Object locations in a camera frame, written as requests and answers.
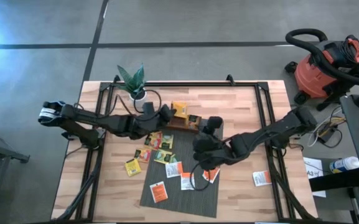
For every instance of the black power adapter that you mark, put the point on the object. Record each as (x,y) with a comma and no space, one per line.
(325,134)

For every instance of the black metal rig frame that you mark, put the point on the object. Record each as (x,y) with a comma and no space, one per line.
(191,83)

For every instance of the orange white tea packet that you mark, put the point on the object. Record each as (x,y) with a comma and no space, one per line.
(186,182)
(262,178)
(158,192)
(174,169)
(211,175)

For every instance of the brown wooden tea tray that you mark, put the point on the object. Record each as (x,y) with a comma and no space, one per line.
(179,124)

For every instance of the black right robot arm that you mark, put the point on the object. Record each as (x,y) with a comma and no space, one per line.
(269,130)

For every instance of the orange red tea packet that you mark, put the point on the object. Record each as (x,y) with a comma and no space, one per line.
(143,154)

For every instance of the black bar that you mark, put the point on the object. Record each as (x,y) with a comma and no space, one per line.
(338,180)

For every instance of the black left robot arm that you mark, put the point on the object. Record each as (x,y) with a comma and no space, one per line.
(89,117)

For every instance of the green yellow tea packet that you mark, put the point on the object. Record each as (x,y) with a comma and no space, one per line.
(167,141)
(174,158)
(162,156)

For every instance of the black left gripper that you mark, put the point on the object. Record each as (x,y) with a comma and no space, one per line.
(145,126)

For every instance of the black metal stand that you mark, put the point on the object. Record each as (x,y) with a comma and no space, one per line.
(5,153)

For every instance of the white blue wipes canister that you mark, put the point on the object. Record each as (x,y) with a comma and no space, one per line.
(345,164)

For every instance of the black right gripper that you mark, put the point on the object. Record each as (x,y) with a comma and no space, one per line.
(210,152)

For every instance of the white paper sheet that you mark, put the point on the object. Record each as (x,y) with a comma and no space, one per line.
(311,165)

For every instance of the snake plant in white pot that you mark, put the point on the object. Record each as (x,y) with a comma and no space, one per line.
(134,82)

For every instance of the grey woven placemat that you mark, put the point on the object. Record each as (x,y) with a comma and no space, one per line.
(179,199)

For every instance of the orange black shop vacuum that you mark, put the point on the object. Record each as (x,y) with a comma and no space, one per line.
(313,77)

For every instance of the orange yellow tea packet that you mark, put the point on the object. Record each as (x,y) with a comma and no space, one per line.
(179,109)
(194,121)
(153,140)

